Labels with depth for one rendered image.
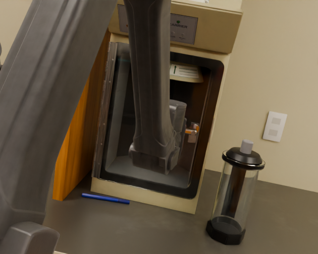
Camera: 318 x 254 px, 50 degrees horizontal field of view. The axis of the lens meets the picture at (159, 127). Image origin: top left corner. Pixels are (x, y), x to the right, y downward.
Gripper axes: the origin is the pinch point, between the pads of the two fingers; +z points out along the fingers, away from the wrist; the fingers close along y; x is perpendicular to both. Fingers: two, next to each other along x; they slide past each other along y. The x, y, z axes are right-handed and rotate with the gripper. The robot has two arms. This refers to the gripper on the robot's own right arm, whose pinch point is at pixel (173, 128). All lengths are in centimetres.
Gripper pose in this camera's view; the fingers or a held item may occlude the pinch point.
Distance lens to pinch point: 88.6
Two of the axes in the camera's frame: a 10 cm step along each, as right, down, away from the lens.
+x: -9.8, -1.9, 1.0
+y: 1.6, -9.6, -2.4
